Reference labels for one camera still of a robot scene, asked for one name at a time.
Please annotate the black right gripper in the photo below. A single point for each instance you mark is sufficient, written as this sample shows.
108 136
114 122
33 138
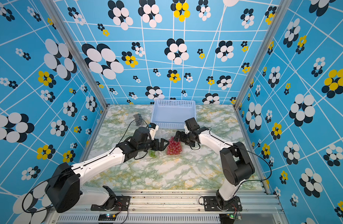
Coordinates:
182 139

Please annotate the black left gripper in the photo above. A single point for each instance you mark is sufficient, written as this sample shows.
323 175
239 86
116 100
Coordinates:
159 147

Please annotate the green grape bunch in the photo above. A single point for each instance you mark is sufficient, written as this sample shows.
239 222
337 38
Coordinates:
152 154

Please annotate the red grape bunch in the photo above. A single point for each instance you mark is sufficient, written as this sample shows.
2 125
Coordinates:
179 148
172 148

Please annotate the black grape bunch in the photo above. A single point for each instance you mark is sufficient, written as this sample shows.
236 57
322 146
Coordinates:
138 119

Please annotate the clear plastic clamshell container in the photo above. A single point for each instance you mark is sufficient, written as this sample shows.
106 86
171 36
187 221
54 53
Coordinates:
130 120

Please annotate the white perforated plastic basket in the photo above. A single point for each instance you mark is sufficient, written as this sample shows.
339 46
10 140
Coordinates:
172 114

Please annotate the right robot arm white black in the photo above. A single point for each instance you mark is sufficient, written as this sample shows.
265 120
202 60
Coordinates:
236 163

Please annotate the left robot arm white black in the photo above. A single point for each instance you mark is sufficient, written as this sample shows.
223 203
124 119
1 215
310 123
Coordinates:
65 188

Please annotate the left green circuit board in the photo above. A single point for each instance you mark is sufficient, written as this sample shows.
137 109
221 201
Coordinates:
107 217

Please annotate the green circuit board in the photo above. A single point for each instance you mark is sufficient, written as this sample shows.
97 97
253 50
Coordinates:
227 218
107 217

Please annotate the right green circuit board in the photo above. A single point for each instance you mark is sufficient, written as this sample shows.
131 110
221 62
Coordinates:
227 218

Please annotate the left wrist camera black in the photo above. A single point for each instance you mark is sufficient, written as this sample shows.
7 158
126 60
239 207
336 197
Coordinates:
153 128

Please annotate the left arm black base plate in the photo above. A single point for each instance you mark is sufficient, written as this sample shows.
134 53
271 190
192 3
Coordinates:
119 203

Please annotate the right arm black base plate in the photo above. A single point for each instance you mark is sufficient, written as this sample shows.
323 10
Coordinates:
219 204

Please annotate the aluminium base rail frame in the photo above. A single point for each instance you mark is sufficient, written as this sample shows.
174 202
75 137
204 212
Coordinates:
177 207

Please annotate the aluminium corner post right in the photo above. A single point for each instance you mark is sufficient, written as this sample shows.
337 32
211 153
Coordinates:
270 34

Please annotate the aluminium corner post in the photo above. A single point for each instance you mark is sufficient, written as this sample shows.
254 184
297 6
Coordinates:
68 40
270 34

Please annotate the aluminium corner post left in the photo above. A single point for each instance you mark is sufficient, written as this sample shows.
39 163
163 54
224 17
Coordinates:
68 40

